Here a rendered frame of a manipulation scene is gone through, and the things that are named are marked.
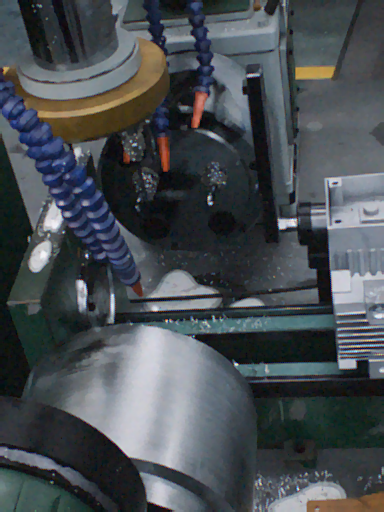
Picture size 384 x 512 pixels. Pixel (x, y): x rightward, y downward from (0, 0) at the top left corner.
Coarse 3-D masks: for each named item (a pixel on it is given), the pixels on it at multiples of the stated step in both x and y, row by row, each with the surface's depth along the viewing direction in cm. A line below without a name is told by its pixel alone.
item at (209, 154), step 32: (192, 64) 135; (224, 64) 137; (192, 96) 128; (224, 96) 130; (192, 128) 127; (224, 128) 126; (160, 160) 130; (192, 160) 129; (224, 160) 129; (128, 192) 134; (160, 192) 133; (192, 192) 133; (224, 192) 132; (128, 224) 138; (160, 224) 136; (192, 224) 136; (224, 224) 135
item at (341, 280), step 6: (342, 270) 105; (348, 270) 105; (330, 276) 105; (336, 276) 105; (342, 276) 105; (348, 276) 105; (336, 282) 105; (342, 282) 105; (348, 282) 105; (336, 288) 105; (342, 288) 105; (348, 288) 104; (348, 360) 112; (354, 360) 112; (342, 366) 112; (348, 366) 112; (354, 366) 112
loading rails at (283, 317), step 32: (128, 320) 130; (160, 320) 129; (224, 320) 127; (256, 320) 126; (288, 320) 125; (320, 320) 125; (224, 352) 128; (256, 352) 127; (288, 352) 126; (320, 352) 126; (256, 384) 116; (288, 384) 116; (320, 384) 115; (352, 384) 115; (288, 416) 119; (320, 416) 119; (352, 416) 118; (256, 448) 124; (288, 448) 121; (352, 448) 122
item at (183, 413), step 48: (96, 336) 92; (144, 336) 91; (48, 384) 89; (96, 384) 86; (144, 384) 86; (192, 384) 88; (240, 384) 94; (144, 432) 82; (192, 432) 84; (240, 432) 90; (144, 480) 79; (192, 480) 81; (240, 480) 86
